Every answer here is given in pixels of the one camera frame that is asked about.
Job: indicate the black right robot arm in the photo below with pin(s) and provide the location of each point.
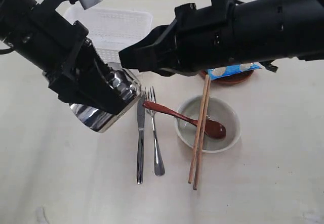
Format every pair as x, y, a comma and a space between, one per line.
276, 29

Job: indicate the blue chips bag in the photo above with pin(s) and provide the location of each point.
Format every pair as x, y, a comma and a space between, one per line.
221, 72

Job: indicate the wooden chopstick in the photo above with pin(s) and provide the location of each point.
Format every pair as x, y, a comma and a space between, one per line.
201, 141
197, 134

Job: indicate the silver table knife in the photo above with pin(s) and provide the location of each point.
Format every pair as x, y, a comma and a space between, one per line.
140, 151

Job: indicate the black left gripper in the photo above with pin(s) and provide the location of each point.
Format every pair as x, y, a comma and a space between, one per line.
70, 62

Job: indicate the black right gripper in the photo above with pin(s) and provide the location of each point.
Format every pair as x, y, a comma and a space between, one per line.
196, 39

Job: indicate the white perforated plastic basket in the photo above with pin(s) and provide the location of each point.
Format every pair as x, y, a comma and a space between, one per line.
111, 30

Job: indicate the brown wooden plate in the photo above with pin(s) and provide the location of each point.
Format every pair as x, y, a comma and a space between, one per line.
234, 79

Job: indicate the clear faceted glass cup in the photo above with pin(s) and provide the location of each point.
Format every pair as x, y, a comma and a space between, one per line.
118, 90

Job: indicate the brown wooden spoon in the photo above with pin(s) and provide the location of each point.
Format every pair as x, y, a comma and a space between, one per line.
213, 129

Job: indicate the silver fork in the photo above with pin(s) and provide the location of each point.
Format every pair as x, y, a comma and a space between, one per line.
159, 169

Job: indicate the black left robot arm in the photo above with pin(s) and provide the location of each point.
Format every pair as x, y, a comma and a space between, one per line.
13, 15

